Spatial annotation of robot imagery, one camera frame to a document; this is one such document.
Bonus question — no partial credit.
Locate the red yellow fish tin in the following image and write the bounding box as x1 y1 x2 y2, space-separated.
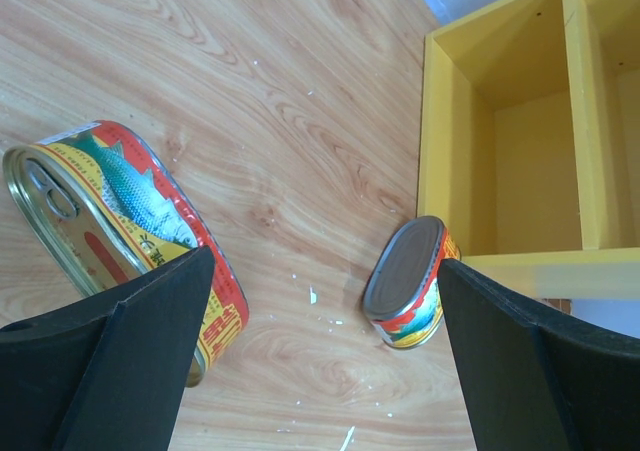
2 120 249 387

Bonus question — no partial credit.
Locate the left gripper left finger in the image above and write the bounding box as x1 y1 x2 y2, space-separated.
1 246 215 450

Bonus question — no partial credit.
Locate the yellow cabinet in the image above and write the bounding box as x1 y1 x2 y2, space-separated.
417 0 639 299

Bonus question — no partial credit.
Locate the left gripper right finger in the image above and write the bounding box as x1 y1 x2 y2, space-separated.
438 259 639 450

